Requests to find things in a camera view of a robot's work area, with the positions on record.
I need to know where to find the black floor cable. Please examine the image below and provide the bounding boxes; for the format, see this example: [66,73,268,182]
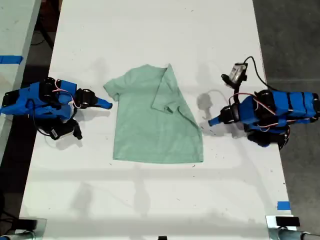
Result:
[31,23,55,50]

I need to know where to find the black box on bracket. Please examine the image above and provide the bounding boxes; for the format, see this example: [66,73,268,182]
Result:
[275,216,300,227]

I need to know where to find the grey metal pipe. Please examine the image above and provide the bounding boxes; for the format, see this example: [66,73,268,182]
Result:
[278,228,320,240]
[0,231,35,240]

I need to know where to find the small blue tape square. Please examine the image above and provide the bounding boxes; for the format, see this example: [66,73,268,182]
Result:
[277,200,292,211]

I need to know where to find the black camera cable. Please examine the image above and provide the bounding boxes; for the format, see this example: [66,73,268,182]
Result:
[243,55,276,92]
[36,124,53,137]

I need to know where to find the pale green T-shirt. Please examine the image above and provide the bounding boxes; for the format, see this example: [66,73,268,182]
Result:
[103,63,204,165]

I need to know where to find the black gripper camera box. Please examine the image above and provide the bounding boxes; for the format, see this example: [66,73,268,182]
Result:
[49,119,84,141]
[221,62,249,89]

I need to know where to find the pale side table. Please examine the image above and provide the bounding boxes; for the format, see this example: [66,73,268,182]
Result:
[0,0,42,157]

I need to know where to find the black box with cables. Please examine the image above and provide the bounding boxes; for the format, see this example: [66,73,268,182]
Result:
[17,218,38,231]

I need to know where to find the long blue tape strip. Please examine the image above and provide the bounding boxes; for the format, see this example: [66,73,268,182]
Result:
[0,55,24,65]

